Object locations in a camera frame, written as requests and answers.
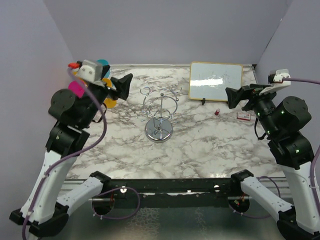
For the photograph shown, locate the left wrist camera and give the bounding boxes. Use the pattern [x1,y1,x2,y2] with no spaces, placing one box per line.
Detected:
[68,59,104,86]

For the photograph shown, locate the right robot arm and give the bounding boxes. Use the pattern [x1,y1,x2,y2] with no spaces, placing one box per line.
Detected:
[225,84,320,240]

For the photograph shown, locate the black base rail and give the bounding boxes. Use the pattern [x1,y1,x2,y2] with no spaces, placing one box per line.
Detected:
[90,169,253,212]

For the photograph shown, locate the yellow framed whiteboard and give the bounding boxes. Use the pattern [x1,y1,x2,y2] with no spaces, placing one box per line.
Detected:
[188,61,243,102]

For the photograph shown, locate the red white eraser card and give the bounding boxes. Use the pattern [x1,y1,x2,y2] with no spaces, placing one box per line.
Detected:
[236,112,252,121]

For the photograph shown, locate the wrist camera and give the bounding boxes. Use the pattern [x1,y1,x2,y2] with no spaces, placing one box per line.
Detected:
[259,69,291,96]
[68,59,104,86]

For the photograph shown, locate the blue wine glass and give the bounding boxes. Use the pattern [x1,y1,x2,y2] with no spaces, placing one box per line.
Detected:
[97,59,111,78]

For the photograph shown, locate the chrome wine glass rack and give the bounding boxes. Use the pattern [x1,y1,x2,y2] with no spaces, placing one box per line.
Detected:
[138,84,182,143]

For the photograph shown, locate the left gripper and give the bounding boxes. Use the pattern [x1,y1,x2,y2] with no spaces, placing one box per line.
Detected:
[79,64,133,127]

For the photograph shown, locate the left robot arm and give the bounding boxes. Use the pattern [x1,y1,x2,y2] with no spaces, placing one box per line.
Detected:
[9,62,133,240]

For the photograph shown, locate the pink wine glass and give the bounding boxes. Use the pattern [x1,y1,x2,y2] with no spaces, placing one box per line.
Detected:
[68,81,85,98]

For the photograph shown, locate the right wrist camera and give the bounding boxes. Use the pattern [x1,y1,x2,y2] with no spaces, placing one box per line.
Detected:
[259,69,291,96]

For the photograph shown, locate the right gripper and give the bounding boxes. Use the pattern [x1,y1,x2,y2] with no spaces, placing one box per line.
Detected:
[226,82,282,137]

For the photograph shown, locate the red whiteboard marker cap bottle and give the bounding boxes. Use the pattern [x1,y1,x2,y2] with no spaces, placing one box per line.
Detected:
[214,108,220,116]

